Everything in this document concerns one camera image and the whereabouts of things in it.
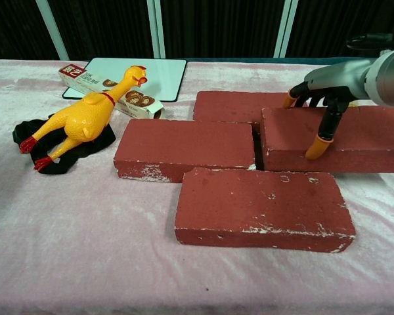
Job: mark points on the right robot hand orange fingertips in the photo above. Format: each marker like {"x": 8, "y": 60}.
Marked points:
{"x": 335, "y": 82}

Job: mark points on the red brick with stepped groove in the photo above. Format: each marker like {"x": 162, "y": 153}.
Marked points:
{"x": 364, "y": 131}

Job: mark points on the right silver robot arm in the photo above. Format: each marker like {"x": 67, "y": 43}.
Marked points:
{"x": 389, "y": 78}

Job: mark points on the red brick with clean face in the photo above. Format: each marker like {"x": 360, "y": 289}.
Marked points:
{"x": 230, "y": 106}

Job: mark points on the red brick heavily chipped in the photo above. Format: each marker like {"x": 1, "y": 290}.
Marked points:
{"x": 256, "y": 200}

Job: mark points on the red brick with worn corner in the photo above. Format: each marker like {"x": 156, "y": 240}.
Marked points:
{"x": 187, "y": 144}

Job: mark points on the black cloth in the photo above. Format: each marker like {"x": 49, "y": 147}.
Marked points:
{"x": 100, "y": 142}

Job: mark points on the white red snack box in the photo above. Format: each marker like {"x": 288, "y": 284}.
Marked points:
{"x": 82, "y": 78}

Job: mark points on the yellow rubber chicken toy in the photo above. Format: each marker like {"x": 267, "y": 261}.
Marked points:
{"x": 82, "y": 121}

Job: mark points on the pink fleece table cover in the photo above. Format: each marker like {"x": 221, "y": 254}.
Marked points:
{"x": 85, "y": 246}

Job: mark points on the white board with black frame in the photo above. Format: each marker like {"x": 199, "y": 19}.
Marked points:
{"x": 164, "y": 75}

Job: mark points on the slanted white frame pole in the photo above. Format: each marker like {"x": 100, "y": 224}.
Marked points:
{"x": 52, "y": 29}

